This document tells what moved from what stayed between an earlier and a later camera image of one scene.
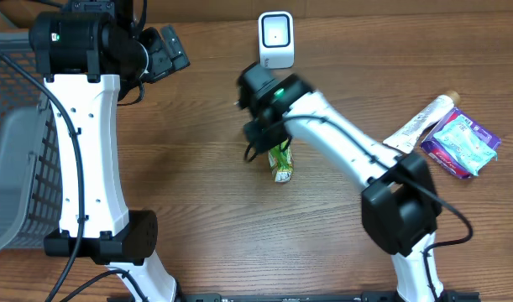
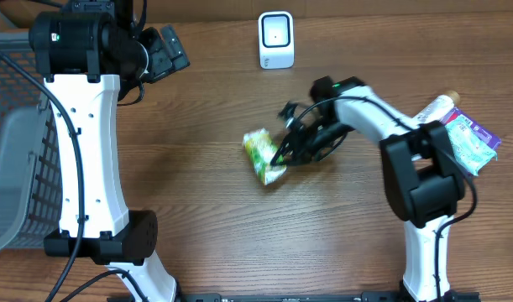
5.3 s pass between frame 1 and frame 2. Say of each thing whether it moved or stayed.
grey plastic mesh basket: stayed
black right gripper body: moved
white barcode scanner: stayed
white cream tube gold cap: stayed
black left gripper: stayed
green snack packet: moved
